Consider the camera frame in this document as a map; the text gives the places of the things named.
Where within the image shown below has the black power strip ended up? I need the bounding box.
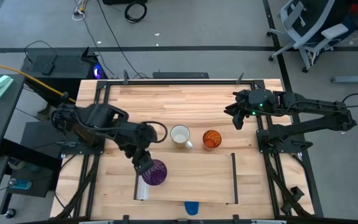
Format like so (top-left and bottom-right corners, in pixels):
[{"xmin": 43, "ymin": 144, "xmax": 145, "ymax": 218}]
[{"xmin": 152, "ymin": 72, "xmax": 210, "ymax": 80}]

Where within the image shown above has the person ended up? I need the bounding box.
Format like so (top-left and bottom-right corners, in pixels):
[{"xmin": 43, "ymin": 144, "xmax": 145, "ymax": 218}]
[{"xmin": 329, "ymin": 9, "xmax": 358, "ymax": 43}]

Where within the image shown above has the orange plastic cup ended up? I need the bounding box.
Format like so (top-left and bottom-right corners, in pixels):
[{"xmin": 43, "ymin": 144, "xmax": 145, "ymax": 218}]
[{"xmin": 202, "ymin": 129, "xmax": 223, "ymax": 149}]

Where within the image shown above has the black aluminium table frame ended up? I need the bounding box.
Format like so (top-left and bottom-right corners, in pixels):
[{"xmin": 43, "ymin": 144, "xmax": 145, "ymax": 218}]
[{"xmin": 53, "ymin": 73, "xmax": 324, "ymax": 224}]

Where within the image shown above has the black computer tower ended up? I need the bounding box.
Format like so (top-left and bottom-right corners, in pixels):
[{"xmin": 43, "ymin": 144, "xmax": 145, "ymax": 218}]
[{"xmin": 21, "ymin": 47, "xmax": 106, "ymax": 91}]

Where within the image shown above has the white ceramic mug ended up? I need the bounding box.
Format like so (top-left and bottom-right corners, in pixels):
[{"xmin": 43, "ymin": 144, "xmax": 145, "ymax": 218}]
[{"xmin": 170, "ymin": 124, "xmax": 194, "ymax": 149}]

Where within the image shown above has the long black floor cable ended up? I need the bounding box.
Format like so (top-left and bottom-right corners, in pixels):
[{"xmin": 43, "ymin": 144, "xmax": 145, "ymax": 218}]
[{"xmin": 96, "ymin": 0, "xmax": 150, "ymax": 80}]

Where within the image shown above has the white cable bundle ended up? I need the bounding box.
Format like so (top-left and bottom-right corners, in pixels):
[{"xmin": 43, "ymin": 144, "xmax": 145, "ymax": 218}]
[{"xmin": 71, "ymin": 0, "xmax": 90, "ymax": 22}]

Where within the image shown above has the purple faceted plastic cup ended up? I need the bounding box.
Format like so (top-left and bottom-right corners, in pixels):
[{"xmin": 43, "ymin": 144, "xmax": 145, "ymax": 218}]
[{"xmin": 140, "ymin": 159, "xmax": 168, "ymax": 187}]

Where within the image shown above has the grey metal desk foot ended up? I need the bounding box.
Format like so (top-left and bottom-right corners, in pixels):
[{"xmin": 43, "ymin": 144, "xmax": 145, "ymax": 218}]
[{"xmin": 331, "ymin": 68, "xmax": 358, "ymax": 85}]

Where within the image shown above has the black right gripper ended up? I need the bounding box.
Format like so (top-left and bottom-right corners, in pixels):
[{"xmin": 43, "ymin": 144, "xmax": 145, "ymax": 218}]
[{"xmin": 224, "ymin": 88, "xmax": 277, "ymax": 131}]

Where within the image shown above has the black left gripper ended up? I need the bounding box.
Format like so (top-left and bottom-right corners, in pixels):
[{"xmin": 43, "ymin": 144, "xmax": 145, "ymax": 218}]
[{"xmin": 123, "ymin": 138, "xmax": 155, "ymax": 176}]

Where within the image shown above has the small black box device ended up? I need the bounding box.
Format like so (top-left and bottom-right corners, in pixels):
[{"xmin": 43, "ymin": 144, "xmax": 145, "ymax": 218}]
[{"xmin": 41, "ymin": 63, "xmax": 56, "ymax": 77}]

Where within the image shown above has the grey office chair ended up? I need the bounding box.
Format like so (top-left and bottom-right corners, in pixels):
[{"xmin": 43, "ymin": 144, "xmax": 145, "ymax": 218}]
[{"xmin": 266, "ymin": 0, "xmax": 351, "ymax": 73}]

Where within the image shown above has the mint green stapler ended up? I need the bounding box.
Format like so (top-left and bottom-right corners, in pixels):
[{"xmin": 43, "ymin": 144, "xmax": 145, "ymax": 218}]
[{"xmin": 0, "ymin": 74, "xmax": 14, "ymax": 100}]

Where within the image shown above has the coiled black cable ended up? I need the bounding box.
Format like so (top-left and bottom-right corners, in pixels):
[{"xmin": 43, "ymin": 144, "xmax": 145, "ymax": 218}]
[{"xmin": 124, "ymin": 1, "xmax": 148, "ymax": 24}]

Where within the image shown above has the yellow cable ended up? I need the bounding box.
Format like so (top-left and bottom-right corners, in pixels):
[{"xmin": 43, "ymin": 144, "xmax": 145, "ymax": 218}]
[{"xmin": 0, "ymin": 59, "xmax": 77, "ymax": 104}]

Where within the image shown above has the black low cart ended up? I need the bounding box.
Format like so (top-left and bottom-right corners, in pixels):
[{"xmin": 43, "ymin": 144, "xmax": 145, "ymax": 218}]
[{"xmin": 0, "ymin": 121, "xmax": 65, "ymax": 216}]

